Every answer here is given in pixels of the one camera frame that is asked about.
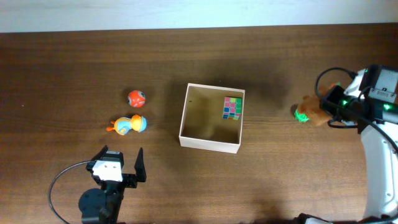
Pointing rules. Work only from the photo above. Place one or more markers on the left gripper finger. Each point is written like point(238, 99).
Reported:
point(139, 167)
point(100, 154)

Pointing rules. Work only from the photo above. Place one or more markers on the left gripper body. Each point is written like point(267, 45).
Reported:
point(129, 181)

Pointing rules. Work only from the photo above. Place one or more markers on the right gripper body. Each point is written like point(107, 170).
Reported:
point(338, 105)

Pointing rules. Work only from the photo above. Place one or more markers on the brown plush toy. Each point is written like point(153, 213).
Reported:
point(310, 105)

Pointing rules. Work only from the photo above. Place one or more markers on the green spiky ball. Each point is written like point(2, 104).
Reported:
point(301, 117)

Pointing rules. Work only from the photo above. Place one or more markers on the pastel puzzle cube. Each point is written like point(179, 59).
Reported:
point(232, 108)

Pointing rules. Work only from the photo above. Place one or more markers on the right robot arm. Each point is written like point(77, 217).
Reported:
point(380, 147)

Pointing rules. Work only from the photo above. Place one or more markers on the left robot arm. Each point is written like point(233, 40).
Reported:
point(102, 205)

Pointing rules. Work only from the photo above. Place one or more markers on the blue orange duck toy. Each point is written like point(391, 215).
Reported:
point(123, 125)

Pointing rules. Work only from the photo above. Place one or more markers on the orange ball toy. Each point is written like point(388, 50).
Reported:
point(136, 98)

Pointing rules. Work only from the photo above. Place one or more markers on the white cardboard box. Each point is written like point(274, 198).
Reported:
point(203, 125)

